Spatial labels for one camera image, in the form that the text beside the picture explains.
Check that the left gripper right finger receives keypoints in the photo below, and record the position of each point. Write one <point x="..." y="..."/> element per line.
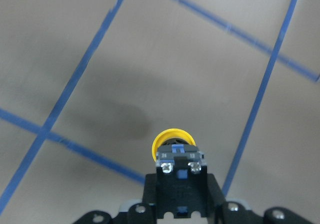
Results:
<point x="234" y="210"/>

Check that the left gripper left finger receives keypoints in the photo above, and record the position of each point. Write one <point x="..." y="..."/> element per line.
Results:
<point x="141" y="210"/>

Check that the yellow push button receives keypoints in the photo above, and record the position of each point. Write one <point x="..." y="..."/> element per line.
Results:
<point x="181" y="175"/>

